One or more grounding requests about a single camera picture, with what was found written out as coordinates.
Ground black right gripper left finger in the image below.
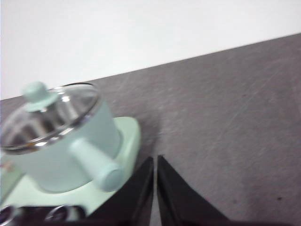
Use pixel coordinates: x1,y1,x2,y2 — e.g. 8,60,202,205
77,156,155,226

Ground green breakfast machine base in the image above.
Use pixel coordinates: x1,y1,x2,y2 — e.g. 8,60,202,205
0,116,142,226

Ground silver control knob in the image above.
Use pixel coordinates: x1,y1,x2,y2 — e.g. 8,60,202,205
0,206,16,224
47,205,72,222

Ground glass lid with green knob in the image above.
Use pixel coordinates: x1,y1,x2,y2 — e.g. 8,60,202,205
0,81,100,151

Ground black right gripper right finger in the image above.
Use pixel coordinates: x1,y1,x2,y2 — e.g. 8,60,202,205
156,154,301,226

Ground green steamer pot with handle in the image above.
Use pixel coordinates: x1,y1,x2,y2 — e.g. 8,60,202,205
0,101,127,193

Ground black control panel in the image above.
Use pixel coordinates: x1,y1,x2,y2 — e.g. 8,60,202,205
14,206,83,224

